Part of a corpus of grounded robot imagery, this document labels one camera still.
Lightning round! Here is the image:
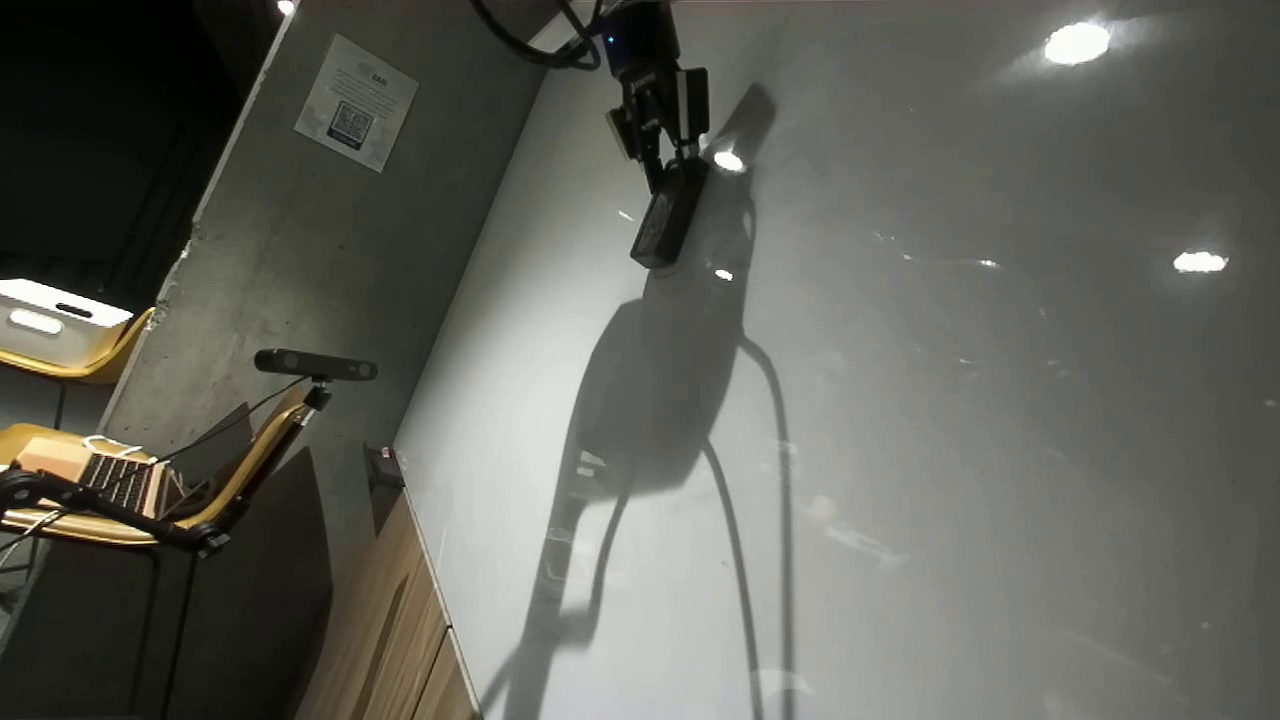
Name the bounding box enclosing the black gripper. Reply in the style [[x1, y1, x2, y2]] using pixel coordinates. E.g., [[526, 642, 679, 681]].
[[601, 0, 717, 174]]

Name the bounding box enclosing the black whiteboard duster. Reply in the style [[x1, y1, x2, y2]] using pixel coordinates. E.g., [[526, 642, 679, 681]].
[[626, 157, 710, 273]]

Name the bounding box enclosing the white board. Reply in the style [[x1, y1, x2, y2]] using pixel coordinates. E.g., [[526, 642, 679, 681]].
[[392, 0, 1280, 720]]

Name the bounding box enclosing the paper sheet with QR code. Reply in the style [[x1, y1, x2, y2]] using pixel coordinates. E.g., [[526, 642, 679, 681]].
[[291, 31, 421, 181]]

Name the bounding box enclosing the table power socket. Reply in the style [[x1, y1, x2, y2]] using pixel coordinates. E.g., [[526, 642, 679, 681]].
[[361, 439, 409, 497]]

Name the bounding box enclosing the white box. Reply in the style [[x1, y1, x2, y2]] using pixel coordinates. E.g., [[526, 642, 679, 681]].
[[0, 274, 136, 351]]

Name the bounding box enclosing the open laptop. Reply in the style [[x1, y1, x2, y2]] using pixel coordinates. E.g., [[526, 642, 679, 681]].
[[6, 397, 258, 527]]

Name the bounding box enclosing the yellow chair with laptop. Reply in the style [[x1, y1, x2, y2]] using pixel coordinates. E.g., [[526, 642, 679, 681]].
[[0, 381, 330, 551]]

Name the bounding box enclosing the black bar camera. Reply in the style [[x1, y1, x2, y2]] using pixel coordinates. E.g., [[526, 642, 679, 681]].
[[251, 343, 379, 386]]

